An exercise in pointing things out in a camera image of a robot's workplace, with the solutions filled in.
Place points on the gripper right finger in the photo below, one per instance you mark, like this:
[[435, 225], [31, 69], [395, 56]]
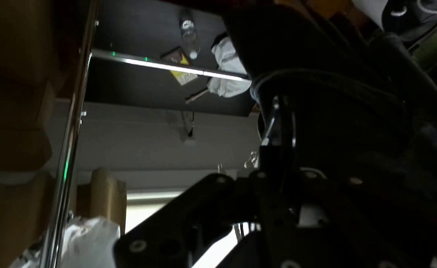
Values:
[[367, 219]]

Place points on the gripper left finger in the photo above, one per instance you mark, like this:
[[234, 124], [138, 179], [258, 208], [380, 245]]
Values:
[[174, 219]]

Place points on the metal clothes hanger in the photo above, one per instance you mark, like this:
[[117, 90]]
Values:
[[275, 119]]

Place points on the brown cardboard piece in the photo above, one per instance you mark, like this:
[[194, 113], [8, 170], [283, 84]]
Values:
[[105, 193]]

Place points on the white plastic bag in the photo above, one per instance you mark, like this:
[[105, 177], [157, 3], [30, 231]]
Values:
[[88, 242]]

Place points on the chrome clothes rack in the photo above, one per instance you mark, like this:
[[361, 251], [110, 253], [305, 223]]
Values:
[[67, 160]]

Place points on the small silver metal tool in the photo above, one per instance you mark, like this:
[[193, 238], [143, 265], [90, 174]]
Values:
[[197, 95]]

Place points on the black garment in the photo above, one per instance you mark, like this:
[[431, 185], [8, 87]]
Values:
[[330, 85]]

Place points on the yellow and red packet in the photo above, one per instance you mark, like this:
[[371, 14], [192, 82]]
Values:
[[183, 72]]

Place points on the chrome rack rod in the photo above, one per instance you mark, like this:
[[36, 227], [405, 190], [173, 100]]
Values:
[[155, 64]]

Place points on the white cloth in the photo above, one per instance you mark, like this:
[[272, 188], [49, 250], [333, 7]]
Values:
[[226, 59]]

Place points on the clear plastic bottle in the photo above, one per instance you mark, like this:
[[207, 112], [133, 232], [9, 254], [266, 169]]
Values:
[[189, 35]]

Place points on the stack of cardboard boxes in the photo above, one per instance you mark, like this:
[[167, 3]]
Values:
[[15, 111]]

